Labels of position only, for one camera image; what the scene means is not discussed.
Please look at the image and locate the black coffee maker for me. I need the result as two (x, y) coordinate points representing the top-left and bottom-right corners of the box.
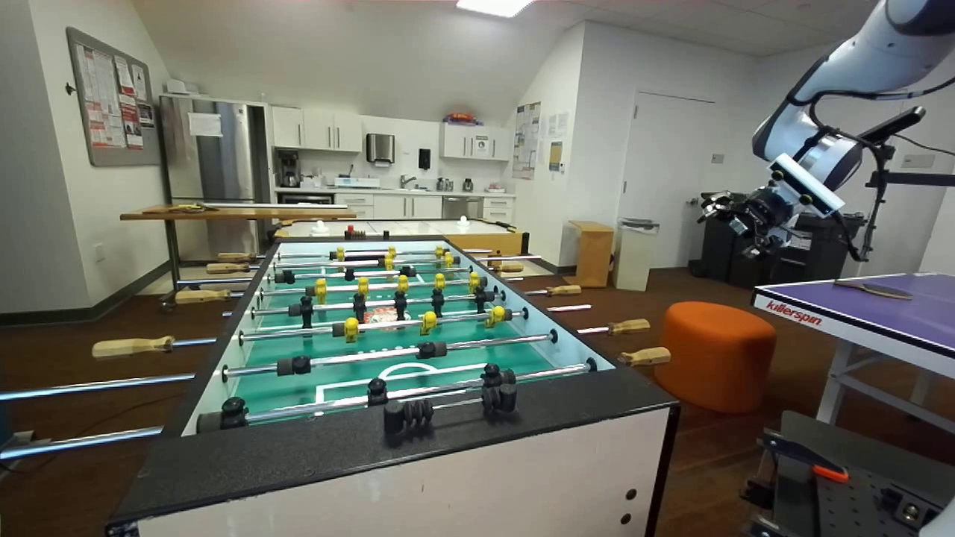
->
(272, 147), (305, 192)

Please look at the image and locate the orange round stool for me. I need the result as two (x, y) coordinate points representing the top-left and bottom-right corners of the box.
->
(650, 299), (781, 419)

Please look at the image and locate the tall wooden table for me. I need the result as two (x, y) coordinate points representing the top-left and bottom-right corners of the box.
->
(116, 199), (360, 295)

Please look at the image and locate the yellow goalie foosball rod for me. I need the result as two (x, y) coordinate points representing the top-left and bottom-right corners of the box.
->
(214, 241), (480, 265)

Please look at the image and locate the ceiling light panel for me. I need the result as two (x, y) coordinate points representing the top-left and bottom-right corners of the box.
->
(453, 0), (536, 20)

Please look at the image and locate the metal paper towel dispenser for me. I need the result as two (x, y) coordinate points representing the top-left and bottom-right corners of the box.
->
(363, 132), (401, 168)

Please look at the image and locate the yellow two-man foosball rod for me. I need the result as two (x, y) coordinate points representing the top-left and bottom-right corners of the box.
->
(202, 252), (502, 278)

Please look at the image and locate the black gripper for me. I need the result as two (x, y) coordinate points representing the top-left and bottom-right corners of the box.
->
(715, 189), (814, 253)

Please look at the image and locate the black robot cart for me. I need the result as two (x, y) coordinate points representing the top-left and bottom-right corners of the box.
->
(744, 408), (955, 537)

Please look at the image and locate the grey framed bulletin board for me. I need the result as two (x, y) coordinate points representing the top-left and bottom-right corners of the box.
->
(62, 25), (160, 170)

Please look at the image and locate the wooden foosball table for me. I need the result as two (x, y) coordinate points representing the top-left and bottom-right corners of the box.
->
(101, 237), (684, 537)

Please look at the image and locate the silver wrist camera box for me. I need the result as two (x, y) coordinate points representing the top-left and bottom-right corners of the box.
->
(768, 149), (847, 217)

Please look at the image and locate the white kitchen counter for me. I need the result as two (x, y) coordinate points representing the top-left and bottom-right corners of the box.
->
(272, 179), (518, 225)

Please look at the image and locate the dark ping pong paddle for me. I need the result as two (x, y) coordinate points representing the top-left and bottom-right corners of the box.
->
(832, 278), (914, 304)

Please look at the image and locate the white trash bin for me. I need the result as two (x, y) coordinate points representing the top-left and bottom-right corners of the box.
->
(612, 214), (663, 295)

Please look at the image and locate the black three-man foosball rod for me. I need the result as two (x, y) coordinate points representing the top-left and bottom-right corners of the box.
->
(175, 261), (529, 292)

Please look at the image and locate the low white wooden table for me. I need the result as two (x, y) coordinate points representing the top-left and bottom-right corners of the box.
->
(272, 217), (530, 261)

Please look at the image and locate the small white wall cabinet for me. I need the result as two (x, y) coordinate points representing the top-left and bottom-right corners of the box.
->
(439, 120), (512, 165)

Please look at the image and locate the white door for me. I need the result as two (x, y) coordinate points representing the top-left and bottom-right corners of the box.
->
(617, 91), (723, 274)

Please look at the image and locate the yellow five-man foosball rod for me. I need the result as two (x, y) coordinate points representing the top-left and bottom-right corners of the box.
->
(174, 268), (518, 311)

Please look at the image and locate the black camera tripod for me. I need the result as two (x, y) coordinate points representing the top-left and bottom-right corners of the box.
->
(850, 105), (955, 265)

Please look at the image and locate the black five-man foosball rod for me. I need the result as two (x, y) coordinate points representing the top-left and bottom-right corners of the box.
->
(218, 281), (584, 332)

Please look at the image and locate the stainless steel refrigerator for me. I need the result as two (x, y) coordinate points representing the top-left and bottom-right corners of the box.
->
(154, 92), (274, 261)

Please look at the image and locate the yellow three-man foosball rod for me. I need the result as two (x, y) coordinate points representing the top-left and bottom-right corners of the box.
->
(90, 302), (596, 365)

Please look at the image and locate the wide white wall cabinet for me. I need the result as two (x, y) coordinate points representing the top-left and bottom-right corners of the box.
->
(269, 105), (368, 155)

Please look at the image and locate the black bead score counter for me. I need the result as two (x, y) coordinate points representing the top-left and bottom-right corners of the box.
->
(381, 384), (521, 447)

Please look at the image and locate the purple ping pong table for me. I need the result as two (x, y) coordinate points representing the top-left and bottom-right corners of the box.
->
(750, 271), (955, 438)

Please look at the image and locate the cardboard box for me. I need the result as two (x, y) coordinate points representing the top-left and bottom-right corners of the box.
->
(566, 217), (617, 292)

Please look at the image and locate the large wall poster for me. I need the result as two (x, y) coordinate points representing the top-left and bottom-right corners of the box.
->
(511, 99), (545, 184)

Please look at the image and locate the black clamp orange tip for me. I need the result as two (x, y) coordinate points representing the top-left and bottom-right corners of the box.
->
(759, 428), (856, 502)

